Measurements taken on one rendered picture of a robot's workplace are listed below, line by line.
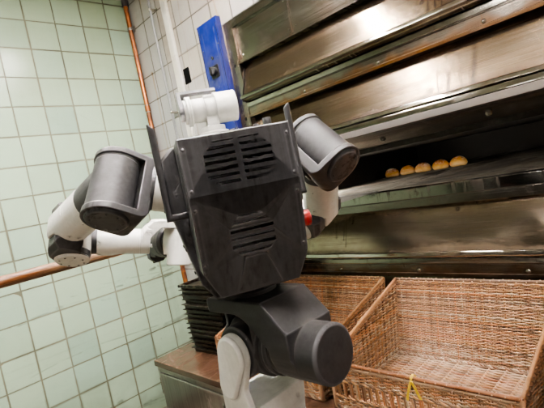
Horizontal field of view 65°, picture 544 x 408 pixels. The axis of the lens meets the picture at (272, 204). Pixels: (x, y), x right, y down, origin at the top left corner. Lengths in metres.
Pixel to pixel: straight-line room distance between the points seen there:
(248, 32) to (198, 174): 1.50
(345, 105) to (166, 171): 1.07
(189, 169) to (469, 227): 1.09
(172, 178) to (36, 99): 1.87
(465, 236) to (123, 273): 1.86
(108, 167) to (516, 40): 1.19
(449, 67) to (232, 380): 1.16
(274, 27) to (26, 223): 1.55
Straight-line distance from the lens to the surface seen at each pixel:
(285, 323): 0.82
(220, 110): 0.93
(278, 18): 2.04
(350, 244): 1.82
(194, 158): 0.73
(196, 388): 2.02
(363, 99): 1.72
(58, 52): 2.78
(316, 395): 1.53
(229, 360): 0.92
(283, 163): 0.75
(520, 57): 1.49
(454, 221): 1.61
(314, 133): 0.94
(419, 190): 1.63
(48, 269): 1.28
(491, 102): 1.37
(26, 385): 2.58
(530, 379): 1.21
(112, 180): 0.86
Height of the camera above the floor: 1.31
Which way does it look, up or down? 3 degrees down
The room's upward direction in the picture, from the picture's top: 12 degrees counter-clockwise
